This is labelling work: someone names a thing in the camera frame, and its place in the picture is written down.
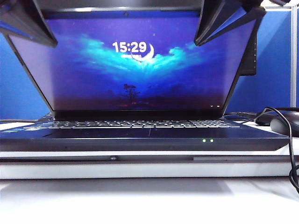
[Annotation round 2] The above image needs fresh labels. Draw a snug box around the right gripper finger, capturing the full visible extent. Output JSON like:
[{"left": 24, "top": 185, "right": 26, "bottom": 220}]
[
  {"left": 195, "top": 0, "right": 267, "bottom": 46},
  {"left": 194, "top": 0, "right": 226, "bottom": 42}
]

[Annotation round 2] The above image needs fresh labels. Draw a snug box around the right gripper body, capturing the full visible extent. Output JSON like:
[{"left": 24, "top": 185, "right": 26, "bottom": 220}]
[{"left": 268, "top": 0, "right": 292, "bottom": 6}]

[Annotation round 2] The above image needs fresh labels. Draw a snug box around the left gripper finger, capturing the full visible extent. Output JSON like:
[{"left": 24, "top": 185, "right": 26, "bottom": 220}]
[
  {"left": 0, "top": 0, "right": 55, "bottom": 49},
  {"left": 14, "top": 0, "right": 58, "bottom": 47}
]

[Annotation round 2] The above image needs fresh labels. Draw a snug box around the black Hasee laptop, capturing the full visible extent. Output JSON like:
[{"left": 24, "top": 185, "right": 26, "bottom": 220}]
[{"left": 0, "top": 5, "right": 292, "bottom": 152}]

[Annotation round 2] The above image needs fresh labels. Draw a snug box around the black ASUS monitor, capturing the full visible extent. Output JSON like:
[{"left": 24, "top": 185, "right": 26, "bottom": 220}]
[{"left": 37, "top": 0, "right": 258, "bottom": 77}]

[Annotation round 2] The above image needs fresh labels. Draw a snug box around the black Logitech keyboard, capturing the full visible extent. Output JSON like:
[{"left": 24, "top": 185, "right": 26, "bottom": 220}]
[{"left": 37, "top": 112, "right": 55, "bottom": 121}]

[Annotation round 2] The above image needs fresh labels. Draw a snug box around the black Logitech mouse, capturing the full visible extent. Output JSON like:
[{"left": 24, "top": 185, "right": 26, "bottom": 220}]
[{"left": 270, "top": 116, "right": 299, "bottom": 138}]

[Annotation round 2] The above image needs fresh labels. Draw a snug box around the silver partition post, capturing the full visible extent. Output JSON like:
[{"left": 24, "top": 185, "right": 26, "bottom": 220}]
[{"left": 290, "top": 6, "right": 299, "bottom": 108}]

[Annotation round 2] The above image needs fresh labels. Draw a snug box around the black power cable with plug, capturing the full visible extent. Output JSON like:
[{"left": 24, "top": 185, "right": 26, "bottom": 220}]
[{"left": 223, "top": 111, "right": 258, "bottom": 117}]

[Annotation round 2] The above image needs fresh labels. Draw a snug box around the thick black cable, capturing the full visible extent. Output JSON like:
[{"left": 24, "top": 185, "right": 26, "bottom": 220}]
[{"left": 256, "top": 106, "right": 299, "bottom": 195}]

